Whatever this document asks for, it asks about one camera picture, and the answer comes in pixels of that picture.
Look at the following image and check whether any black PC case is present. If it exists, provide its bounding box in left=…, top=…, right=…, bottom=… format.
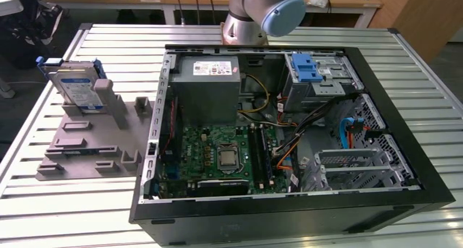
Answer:
left=129, top=43, right=456, bottom=246

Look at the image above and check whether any yellow wire bundle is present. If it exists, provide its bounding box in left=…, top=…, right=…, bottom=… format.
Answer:
left=237, top=73, right=271, bottom=115

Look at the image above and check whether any green motherboard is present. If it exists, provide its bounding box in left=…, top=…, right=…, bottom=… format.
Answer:
left=155, top=123, right=293, bottom=199

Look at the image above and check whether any CPU socket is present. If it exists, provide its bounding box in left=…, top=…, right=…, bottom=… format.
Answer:
left=215, top=142, right=245, bottom=175

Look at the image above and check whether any grey metal drive cage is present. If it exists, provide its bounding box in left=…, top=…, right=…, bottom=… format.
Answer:
left=283, top=52, right=364, bottom=113

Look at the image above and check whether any power wire with black plug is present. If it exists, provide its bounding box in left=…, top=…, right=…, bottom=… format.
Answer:
left=345, top=124, right=391, bottom=151

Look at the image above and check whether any blue data wire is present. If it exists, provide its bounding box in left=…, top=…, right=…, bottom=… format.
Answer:
left=339, top=117, right=357, bottom=151

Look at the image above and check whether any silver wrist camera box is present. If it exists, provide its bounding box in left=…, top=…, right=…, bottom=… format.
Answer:
left=0, top=0, right=24, bottom=15

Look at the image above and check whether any orange wire bundle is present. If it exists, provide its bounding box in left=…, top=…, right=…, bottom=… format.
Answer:
left=276, top=143, right=299, bottom=173

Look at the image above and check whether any silver CPU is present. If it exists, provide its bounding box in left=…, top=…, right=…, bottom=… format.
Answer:
left=219, top=150, right=239, bottom=169

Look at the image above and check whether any grey parts rack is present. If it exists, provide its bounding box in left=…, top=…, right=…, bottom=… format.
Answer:
left=35, top=79, right=156, bottom=181

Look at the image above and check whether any black graphics card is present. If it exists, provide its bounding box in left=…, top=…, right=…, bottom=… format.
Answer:
left=187, top=179, right=251, bottom=197

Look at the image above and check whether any blue drive latch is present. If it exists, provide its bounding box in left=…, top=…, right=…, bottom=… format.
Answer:
left=292, top=54, right=324, bottom=83

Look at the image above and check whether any black RAM slot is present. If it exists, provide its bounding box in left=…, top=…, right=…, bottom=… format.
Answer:
left=248, top=124, right=264, bottom=188
left=259, top=124, right=275, bottom=186

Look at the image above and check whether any hard disk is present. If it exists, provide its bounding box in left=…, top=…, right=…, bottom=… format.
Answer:
left=36, top=56, right=107, bottom=115

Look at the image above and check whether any black office chair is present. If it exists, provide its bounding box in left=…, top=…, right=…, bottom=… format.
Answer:
left=0, top=39, right=48, bottom=70

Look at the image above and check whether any grey power supply unit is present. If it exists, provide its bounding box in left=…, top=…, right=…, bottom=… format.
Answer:
left=169, top=54, right=243, bottom=128

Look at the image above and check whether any wooden cabinet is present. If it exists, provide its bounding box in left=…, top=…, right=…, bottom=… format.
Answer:
left=371, top=0, right=463, bottom=61

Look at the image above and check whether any black wire bundle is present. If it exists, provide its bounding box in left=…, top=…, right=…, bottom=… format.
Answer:
left=273, top=93, right=359, bottom=162

